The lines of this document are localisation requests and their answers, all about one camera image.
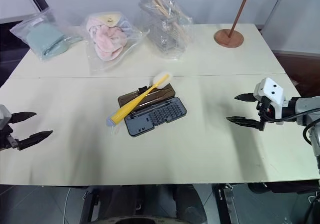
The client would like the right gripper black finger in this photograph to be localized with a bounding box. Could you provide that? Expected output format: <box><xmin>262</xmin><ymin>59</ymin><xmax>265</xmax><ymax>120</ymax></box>
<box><xmin>234</xmin><ymin>92</ymin><xmax>257</xmax><ymax>103</ymax></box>
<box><xmin>225</xmin><ymin>116</ymin><xmax>261</xmax><ymax>131</ymax></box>

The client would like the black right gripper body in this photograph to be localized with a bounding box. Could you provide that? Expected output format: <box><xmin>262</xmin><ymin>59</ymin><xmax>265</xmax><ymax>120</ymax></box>
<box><xmin>254</xmin><ymin>96</ymin><xmax>273</xmax><ymax>132</ymax></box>

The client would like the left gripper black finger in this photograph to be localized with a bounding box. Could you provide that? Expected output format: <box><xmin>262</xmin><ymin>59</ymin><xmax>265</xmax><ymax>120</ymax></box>
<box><xmin>10</xmin><ymin>111</ymin><xmax>38</xmax><ymax>125</ymax></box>
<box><xmin>17</xmin><ymin>130</ymin><xmax>54</xmax><ymax>151</ymax></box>

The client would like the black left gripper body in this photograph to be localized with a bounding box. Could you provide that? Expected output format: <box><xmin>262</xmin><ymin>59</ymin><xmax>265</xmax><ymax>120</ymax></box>
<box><xmin>0</xmin><ymin>123</ymin><xmax>20</xmax><ymax>152</ymax></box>

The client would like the dark grey tool case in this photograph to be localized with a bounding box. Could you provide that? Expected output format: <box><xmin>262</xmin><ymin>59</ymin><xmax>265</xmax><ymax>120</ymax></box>
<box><xmin>117</xmin><ymin>83</ymin><xmax>188</xmax><ymax>137</ymax></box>

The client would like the brown wooden stand round base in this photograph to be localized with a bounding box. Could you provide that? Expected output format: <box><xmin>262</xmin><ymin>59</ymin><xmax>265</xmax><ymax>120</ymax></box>
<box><xmin>213</xmin><ymin>0</ymin><xmax>245</xmax><ymax>49</ymax></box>

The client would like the green folded towel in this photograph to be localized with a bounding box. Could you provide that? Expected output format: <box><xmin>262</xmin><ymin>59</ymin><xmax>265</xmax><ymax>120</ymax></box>
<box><xmin>26</xmin><ymin>25</ymin><xmax>69</xmax><ymax>61</ymax></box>

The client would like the clear bag with green towel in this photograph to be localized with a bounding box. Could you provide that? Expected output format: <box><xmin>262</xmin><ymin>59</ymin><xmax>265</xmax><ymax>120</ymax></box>
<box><xmin>9</xmin><ymin>8</ymin><xmax>83</xmax><ymax>62</ymax></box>

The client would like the yellow brush with white sponge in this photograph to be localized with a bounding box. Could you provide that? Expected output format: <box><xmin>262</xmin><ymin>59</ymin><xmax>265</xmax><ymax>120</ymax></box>
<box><xmin>106</xmin><ymin>70</ymin><xmax>171</xmax><ymax>136</ymax></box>

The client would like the pink fluffy towel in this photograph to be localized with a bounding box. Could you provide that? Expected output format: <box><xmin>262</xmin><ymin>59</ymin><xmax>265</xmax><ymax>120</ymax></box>
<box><xmin>86</xmin><ymin>18</ymin><xmax>130</xmax><ymax>61</ymax></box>

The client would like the clear bag with pink towels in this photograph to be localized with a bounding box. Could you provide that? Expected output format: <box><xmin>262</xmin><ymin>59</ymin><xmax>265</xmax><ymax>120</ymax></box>
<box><xmin>80</xmin><ymin>11</ymin><xmax>145</xmax><ymax>72</ymax></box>

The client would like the wooden utensils bundle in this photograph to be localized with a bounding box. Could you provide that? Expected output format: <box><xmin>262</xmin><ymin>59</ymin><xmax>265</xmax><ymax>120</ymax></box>
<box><xmin>149</xmin><ymin>0</ymin><xmax>189</xmax><ymax>44</ymax></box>

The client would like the dark rounded shape under table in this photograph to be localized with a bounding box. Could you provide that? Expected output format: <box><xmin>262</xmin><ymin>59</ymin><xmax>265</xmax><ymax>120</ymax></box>
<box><xmin>98</xmin><ymin>183</ymin><xmax>208</xmax><ymax>224</ymax></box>

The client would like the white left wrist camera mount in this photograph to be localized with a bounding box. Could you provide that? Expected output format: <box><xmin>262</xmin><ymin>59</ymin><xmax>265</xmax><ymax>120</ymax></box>
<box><xmin>0</xmin><ymin>104</ymin><xmax>13</xmax><ymax>130</ymax></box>

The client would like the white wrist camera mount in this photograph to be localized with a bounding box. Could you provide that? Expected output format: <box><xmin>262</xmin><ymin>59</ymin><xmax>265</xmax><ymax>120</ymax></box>
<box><xmin>0</xmin><ymin>104</ymin><xmax>13</xmax><ymax>130</ymax></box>
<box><xmin>253</xmin><ymin>77</ymin><xmax>289</xmax><ymax>126</ymax></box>

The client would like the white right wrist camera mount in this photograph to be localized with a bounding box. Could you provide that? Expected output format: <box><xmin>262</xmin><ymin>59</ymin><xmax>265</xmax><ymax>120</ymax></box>
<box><xmin>253</xmin><ymin>77</ymin><xmax>289</xmax><ymax>126</ymax></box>

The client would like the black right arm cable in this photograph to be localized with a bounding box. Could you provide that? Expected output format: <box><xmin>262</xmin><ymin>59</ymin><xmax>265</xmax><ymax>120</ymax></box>
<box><xmin>259</xmin><ymin>108</ymin><xmax>320</xmax><ymax>146</ymax></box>

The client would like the metal table leg frame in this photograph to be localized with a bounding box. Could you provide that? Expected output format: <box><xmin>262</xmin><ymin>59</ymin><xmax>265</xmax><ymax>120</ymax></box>
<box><xmin>81</xmin><ymin>186</ymin><xmax>101</xmax><ymax>224</ymax></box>
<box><xmin>211</xmin><ymin>183</ymin><xmax>240</xmax><ymax>224</ymax></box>

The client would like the grey screwdriver handle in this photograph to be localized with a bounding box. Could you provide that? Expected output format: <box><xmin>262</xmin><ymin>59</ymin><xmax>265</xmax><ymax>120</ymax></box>
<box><xmin>131</xmin><ymin>100</ymin><xmax>176</xmax><ymax>118</ymax></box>

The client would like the clear bag with wire basket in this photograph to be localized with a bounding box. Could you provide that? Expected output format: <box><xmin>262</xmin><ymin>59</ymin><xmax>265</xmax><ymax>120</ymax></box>
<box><xmin>138</xmin><ymin>0</ymin><xmax>195</xmax><ymax>62</ymax></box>

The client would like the silver wire mesh basket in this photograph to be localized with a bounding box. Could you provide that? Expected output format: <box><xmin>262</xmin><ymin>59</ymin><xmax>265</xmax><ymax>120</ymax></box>
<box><xmin>139</xmin><ymin>0</ymin><xmax>187</xmax><ymax>52</ymax></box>

